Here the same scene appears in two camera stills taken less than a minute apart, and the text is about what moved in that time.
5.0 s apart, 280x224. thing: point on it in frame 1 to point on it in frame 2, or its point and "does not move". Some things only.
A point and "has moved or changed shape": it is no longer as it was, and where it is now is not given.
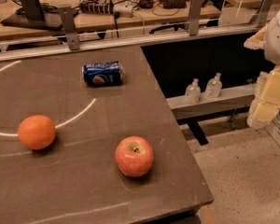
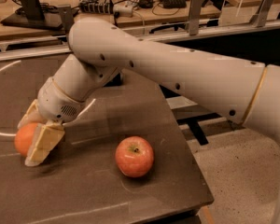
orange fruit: x=36 y=132 has moved or changed shape
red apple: x=133 y=156 does not move
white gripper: x=278 y=36 to x=56 y=103
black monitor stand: x=34 y=14 does not move
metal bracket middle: x=195 y=9 does not move
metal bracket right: x=259 y=20 does not move
